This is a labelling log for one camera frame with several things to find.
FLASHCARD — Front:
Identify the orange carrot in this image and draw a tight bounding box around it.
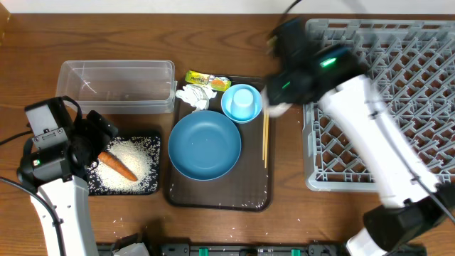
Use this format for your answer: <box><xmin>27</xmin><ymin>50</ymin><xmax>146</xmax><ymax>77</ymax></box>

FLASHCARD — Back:
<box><xmin>98</xmin><ymin>152</ymin><xmax>137</xmax><ymax>181</ymax></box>

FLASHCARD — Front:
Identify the pink plastic cup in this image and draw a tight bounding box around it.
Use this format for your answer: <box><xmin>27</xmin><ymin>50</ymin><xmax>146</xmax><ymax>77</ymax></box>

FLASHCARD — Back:
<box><xmin>261</xmin><ymin>87</ymin><xmax>293</xmax><ymax>118</ymax></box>

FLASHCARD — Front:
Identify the light blue plastic cup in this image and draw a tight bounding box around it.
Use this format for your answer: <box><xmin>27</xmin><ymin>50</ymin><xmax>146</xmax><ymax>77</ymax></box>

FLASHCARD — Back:
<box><xmin>230</xmin><ymin>88</ymin><xmax>255</xmax><ymax>121</ymax></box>

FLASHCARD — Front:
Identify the small light blue saucer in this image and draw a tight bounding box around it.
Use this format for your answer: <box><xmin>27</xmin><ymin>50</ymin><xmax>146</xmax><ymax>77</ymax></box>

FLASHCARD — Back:
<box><xmin>221</xmin><ymin>84</ymin><xmax>262</xmax><ymax>124</ymax></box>

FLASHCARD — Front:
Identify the large dark blue plate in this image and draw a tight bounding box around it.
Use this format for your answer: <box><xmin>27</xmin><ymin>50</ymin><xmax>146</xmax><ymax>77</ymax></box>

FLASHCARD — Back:
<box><xmin>168</xmin><ymin>110</ymin><xmax>242</xmax><ymax>181</ymax></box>

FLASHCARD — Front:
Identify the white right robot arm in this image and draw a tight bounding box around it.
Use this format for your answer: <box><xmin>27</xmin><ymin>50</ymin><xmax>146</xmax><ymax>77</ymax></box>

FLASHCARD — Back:
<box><xmin>263</xmin><ymin>43</ymin><xmax>454</xmax><ymax>255</ymax></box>

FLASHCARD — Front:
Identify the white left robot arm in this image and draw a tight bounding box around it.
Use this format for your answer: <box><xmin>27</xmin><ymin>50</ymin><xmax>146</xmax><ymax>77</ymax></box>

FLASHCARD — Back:
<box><xmin>18</xmin><ymin>107</ymin><xmax>118</xmax><ymax>255</ymax></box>

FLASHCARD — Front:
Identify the grey dishwasher rack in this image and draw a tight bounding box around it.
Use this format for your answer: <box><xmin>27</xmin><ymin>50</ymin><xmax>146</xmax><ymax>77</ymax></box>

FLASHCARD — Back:
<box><xmin>302</xmin><ymin>18</ymin><xmax>454</xmax><ymax>192</ymax></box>

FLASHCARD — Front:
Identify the wooden chopstick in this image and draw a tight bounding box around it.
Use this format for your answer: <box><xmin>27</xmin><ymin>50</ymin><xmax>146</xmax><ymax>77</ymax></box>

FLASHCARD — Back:
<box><xmin>262</xmin><ymin>110</ymin><xmax>267</xmax><ymax>161</ymax></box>
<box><xmin>264</xmin><ymin>110</ymin><xmax>269</xmax><ymax>168</ymax></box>

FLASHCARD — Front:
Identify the clear plastic bin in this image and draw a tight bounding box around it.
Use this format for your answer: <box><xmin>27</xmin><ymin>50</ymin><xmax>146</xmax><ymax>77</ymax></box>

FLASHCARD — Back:
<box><xmin>55</xmin><ymin>60</ymin><xmax>177</xmax><ymax>114</ymax></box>

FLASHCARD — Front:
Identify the yellow snack wrapper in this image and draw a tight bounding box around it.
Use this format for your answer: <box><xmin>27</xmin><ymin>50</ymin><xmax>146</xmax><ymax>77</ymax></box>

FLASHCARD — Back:
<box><xmin>185</xmin><ymin>70</ymin><xmax>232</xmax><ymax>92</ymax></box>

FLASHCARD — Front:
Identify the crumpled white tissue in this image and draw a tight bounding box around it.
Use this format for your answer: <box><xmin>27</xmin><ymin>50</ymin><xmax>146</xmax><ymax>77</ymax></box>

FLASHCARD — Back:
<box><xmin>176</xmin><ymin>84</ymin><xmax>217</xmax><ymax>112</ymax></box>

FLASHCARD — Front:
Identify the dark brown serving tray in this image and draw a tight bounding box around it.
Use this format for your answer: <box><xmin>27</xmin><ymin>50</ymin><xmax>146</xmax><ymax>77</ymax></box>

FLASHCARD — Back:
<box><xmin>164</xmin><ymin>92</ymin><xmax>273</xmax><ymax>212</ymax></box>

